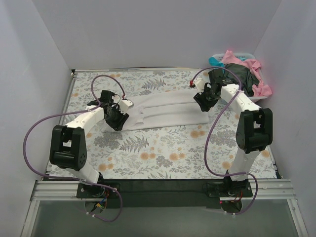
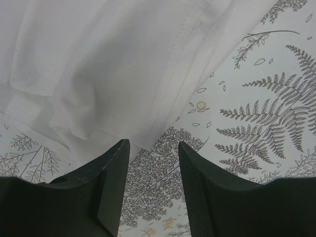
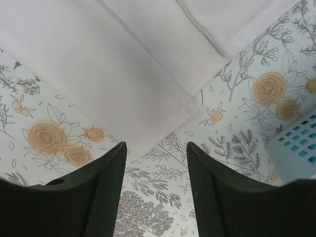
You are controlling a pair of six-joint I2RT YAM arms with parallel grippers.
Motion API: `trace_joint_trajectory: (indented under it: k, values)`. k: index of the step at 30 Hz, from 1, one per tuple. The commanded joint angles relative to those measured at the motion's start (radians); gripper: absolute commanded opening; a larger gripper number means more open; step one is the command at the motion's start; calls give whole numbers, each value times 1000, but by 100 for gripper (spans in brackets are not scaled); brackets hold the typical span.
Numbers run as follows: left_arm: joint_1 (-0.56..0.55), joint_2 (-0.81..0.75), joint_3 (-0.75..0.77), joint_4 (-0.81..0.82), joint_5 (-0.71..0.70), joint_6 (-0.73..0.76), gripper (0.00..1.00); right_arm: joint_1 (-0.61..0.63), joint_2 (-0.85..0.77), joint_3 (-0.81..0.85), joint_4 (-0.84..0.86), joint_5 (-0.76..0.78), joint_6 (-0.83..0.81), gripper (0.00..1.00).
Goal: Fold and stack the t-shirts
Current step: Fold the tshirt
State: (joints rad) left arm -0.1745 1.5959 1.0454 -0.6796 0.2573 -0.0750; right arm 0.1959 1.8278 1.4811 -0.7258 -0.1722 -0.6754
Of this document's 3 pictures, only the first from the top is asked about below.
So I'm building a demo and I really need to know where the white laundry basket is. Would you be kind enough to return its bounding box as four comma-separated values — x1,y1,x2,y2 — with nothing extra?
209,50,272,101

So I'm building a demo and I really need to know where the white t shirt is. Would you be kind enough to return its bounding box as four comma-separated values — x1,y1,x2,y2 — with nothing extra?
101,90,210,134

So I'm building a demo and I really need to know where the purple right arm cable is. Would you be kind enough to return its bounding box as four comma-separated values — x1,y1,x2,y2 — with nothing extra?
189,68,259,215

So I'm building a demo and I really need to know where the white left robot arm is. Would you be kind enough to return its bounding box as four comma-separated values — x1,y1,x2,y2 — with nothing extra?
49,90,134,198

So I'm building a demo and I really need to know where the pink t shirt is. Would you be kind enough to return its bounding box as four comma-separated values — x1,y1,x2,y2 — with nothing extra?
221,50,272,97

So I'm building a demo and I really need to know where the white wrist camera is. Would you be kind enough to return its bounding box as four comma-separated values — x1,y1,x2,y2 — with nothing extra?
189,78,206,94
118,98,134,114

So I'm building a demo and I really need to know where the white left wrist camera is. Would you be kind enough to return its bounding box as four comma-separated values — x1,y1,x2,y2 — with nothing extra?
118,98,134,114

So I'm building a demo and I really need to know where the floral patterned table mat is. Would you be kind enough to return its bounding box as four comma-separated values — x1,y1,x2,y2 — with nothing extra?
48,69,277,180

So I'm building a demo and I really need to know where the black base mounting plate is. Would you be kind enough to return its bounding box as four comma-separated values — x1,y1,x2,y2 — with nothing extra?
76,179,254,209

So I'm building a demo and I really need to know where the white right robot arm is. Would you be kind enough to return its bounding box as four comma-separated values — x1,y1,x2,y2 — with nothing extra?
190,66,273,196

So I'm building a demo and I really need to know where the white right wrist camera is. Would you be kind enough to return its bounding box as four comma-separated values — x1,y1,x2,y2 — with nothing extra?
189,78,206,94

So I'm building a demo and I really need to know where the aluminium frame rail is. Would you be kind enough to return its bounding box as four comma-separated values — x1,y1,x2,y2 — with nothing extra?
31,179,297,200

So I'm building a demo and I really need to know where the teal t shirt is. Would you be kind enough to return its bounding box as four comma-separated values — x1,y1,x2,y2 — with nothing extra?
208,57,225,68

